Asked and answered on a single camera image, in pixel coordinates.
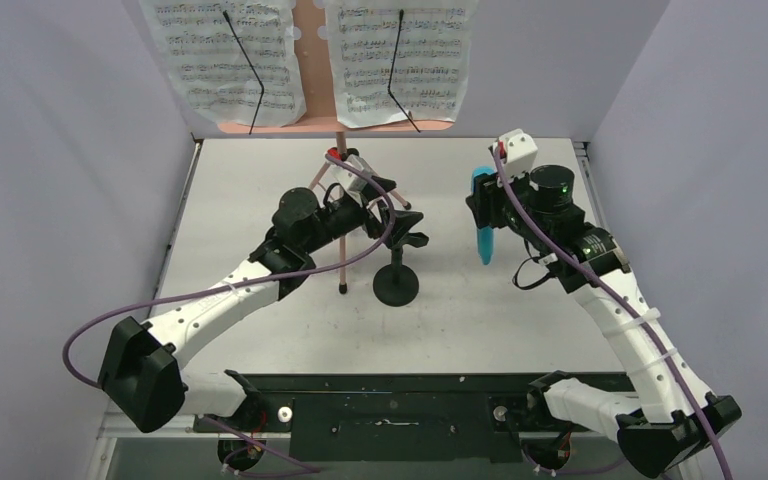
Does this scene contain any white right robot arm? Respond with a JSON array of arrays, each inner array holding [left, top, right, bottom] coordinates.
[[466, 165, 742, 478]]

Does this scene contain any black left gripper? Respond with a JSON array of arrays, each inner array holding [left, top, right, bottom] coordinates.
[[302, 176, 422, 255]]

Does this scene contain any turquoise toy microphone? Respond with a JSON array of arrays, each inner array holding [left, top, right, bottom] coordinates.
[[472, 166, 495, 265]]

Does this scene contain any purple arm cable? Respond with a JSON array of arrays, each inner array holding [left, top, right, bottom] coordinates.
[[491, 148, 735, 480], [61, 155, 399, 477]]

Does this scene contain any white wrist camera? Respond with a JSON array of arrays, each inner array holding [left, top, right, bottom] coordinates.
[[489, 129, 538, 180], [325, 152, 374, 199]]

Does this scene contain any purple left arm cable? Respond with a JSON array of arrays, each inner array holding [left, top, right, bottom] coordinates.
[[61, 155, 399, 477]]

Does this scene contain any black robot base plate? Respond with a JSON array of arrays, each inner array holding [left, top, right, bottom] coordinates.
[[224, 373, 586, 463]]

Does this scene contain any aluminium frame rail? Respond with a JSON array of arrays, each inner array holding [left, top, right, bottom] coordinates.
[[95, 390, 697, 440]]

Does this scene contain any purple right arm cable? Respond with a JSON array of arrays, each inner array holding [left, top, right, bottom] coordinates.
[[491, 148, 735, 480]]

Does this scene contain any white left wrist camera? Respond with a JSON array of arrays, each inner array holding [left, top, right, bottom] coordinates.
[[325, 152, 374, 199]]

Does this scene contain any black microphone stand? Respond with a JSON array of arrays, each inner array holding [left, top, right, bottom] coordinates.
[[373, 232, 429, 307]]

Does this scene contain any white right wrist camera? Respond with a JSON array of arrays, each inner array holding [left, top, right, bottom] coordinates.
[[489, 129, 538, 180]]

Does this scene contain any white sheet music paper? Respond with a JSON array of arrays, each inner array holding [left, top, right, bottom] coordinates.
[[324, 1, 479, 129], [139, 0, 306, 127]]

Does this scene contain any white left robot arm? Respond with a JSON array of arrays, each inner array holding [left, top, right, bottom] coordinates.
[[98, 185, 428, 433]]

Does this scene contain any pink perforated music stand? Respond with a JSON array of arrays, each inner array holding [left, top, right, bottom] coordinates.
[[218, 0, 458, 296]]

